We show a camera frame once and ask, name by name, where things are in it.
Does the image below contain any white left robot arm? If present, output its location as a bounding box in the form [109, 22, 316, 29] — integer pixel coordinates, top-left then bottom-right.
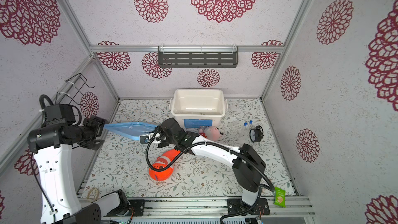
[27, 94, 131, 224]

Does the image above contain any orange plush fish toy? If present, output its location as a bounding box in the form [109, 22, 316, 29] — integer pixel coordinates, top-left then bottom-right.
[149, 149, 180, 181]

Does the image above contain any white plastic storage bin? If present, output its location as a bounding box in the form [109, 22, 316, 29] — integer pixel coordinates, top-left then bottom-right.
[169, 89, 228, 128]

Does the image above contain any pink plush pig toy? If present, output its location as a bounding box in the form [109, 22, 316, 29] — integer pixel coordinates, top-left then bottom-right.
[199, 126, 224, 141]

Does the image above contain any blue plastic lid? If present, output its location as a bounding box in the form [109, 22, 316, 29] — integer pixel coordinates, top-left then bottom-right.
[104, 122, 157, 141]

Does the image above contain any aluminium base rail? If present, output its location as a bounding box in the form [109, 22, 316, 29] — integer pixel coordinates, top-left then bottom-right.
[128, 196, 316, 219]

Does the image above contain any dark grey wall shelf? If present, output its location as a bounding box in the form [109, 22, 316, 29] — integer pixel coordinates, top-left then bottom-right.
[157, 46, 239, 68]

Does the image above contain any blue capped test tube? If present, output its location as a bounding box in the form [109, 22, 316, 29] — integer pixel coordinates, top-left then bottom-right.
[242, 122, 248, 136]
[248, 120, 253, 132]

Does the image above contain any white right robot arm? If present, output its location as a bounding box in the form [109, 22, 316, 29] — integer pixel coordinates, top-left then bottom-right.
[140, 118, 276, 206]

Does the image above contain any green snack packet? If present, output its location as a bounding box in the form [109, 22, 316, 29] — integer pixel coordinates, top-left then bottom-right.
[274, 187, 286, 208]

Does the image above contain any black wire wall rack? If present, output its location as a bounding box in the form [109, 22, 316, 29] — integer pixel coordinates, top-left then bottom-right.
[55, 73, 100, 118]

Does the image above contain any coiled beige rubber band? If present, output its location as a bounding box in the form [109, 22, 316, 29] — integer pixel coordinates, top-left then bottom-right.
[86, 187, 100, 203]

